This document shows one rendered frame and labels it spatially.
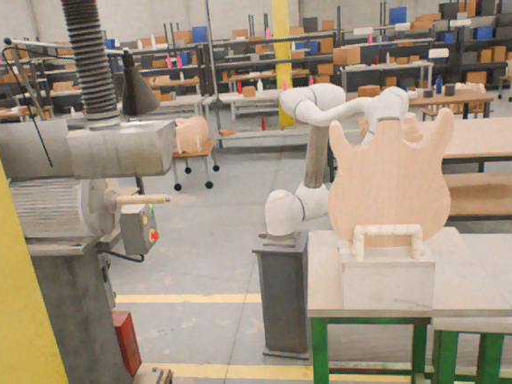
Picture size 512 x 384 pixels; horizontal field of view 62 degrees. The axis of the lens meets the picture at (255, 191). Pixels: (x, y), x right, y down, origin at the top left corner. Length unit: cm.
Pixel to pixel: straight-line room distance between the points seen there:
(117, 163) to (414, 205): 91
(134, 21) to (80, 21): 1191
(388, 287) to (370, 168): 38
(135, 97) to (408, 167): 90
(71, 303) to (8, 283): 116
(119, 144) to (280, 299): 140
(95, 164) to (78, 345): 80
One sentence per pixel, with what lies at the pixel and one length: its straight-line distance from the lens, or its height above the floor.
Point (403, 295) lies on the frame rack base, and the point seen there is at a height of 99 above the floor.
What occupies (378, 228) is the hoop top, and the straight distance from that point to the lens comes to 132.
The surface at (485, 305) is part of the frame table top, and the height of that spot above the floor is 93.
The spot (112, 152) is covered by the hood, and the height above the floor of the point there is 147.
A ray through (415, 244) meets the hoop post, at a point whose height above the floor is 115.
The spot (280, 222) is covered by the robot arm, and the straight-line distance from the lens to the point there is 226.
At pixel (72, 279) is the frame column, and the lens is 177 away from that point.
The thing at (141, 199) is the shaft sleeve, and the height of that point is 126.
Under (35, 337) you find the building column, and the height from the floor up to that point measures 139.
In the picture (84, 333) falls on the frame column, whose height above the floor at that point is 74.
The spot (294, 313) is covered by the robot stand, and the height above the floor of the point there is 31.
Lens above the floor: 178
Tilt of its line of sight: 20 degrees down
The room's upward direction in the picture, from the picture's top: 5 degrees counter-clockwise
